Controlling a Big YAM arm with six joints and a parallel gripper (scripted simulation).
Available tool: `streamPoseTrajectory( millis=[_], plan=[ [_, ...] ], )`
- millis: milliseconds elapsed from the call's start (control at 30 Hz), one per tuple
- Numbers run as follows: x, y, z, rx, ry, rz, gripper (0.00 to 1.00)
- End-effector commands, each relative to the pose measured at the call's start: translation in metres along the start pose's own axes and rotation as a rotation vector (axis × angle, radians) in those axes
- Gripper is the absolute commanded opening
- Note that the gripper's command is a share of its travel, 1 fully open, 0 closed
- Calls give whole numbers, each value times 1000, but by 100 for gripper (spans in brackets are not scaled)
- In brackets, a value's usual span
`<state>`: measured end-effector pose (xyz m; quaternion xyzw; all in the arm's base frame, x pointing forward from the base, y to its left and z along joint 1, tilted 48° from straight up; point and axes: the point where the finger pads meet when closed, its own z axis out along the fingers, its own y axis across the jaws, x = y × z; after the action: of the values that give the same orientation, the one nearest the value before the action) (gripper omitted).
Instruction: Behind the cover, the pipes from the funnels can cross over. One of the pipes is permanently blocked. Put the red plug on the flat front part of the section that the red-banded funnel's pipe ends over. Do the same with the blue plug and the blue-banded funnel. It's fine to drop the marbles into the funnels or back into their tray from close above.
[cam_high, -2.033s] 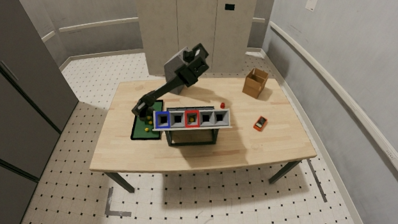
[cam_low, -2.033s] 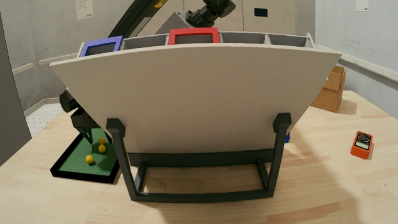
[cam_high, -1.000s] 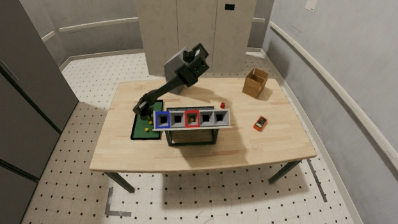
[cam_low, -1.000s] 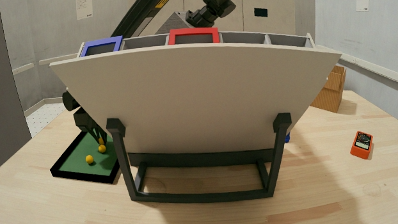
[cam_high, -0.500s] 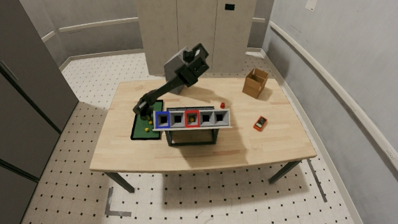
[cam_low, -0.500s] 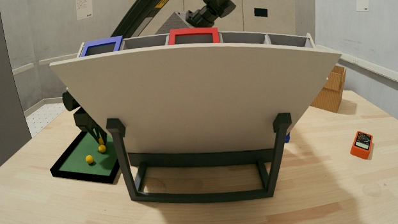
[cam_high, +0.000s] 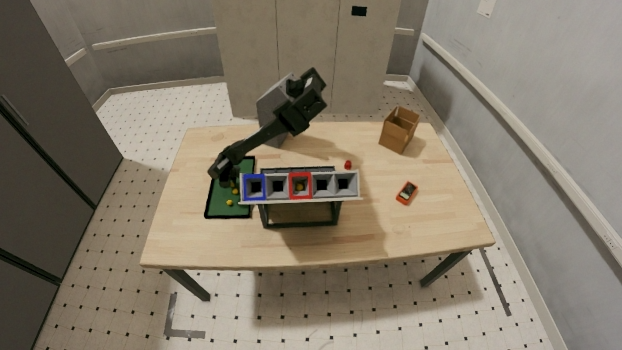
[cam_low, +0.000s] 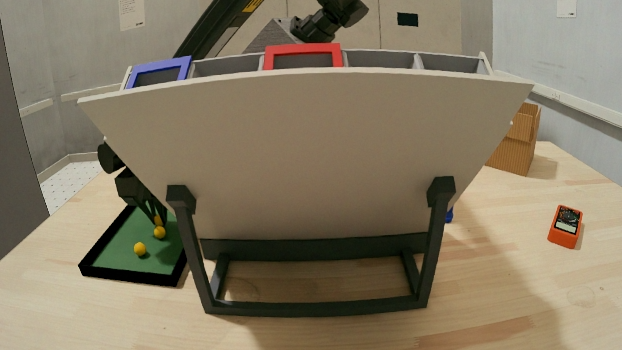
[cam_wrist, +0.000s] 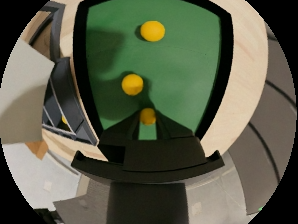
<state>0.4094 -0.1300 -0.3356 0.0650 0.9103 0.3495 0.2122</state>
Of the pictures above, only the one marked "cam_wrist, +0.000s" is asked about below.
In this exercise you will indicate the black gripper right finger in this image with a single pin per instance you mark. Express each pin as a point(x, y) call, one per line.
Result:
point(170, 128)

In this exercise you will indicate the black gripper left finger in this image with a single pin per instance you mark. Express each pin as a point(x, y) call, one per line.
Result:
point(124, 129)

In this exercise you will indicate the white curved cover panel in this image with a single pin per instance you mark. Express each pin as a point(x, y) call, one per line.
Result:
point(23, 96)

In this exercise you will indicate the green tray with black rim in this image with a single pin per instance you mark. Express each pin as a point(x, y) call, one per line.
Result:
point(185, 74)

